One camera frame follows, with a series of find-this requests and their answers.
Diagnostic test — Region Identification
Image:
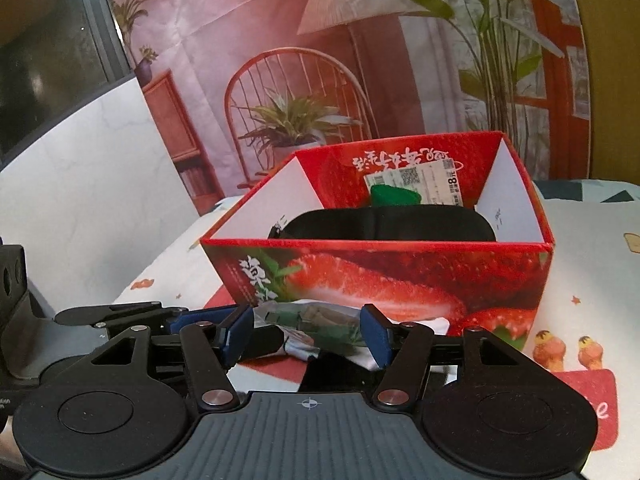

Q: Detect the dark cloth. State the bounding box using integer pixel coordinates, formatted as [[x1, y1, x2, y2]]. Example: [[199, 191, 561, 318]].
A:
[[298, 350, 386, 393]]

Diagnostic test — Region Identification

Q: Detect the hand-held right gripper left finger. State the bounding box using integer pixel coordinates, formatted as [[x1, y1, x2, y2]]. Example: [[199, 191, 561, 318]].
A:
[[90, 305, 256, 408]]

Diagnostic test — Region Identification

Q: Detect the wall poster with plants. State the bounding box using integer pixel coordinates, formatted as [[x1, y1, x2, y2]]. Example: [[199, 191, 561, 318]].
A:
[[100, 0, 596, 216]]

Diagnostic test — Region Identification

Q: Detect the black eye mask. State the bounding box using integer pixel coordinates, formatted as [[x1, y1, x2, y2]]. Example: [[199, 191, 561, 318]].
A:
[[267, 208, 497, 242]]

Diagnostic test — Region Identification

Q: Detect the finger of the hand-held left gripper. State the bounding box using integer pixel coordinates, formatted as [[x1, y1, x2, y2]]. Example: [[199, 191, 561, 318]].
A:
[[54, 301, 236, 336]]

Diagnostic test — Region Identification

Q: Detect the printed cartoon tablecloth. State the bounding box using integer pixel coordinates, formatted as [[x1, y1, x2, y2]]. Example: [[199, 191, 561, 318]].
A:
[[110, 180, 640, 480]]

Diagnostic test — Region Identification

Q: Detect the red strawberry print box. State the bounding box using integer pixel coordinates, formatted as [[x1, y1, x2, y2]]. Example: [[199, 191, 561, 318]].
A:
[[200, 131, 556, 356]]

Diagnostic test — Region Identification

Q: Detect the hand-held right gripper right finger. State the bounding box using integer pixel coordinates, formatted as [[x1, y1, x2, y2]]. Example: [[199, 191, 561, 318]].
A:
[[360, 304, 523, 406]]

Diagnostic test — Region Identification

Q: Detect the dark window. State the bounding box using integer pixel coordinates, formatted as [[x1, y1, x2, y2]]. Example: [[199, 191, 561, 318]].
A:
[[0, 0, 136, 166]]

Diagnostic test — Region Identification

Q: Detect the yellow board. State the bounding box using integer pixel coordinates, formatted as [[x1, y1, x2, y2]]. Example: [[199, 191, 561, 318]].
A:
[[565, 0, 640, 186]]

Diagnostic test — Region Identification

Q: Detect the silvery satin cloth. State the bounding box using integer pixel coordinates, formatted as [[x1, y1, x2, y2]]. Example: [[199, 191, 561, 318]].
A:
[[252, 302, 386, 361]]

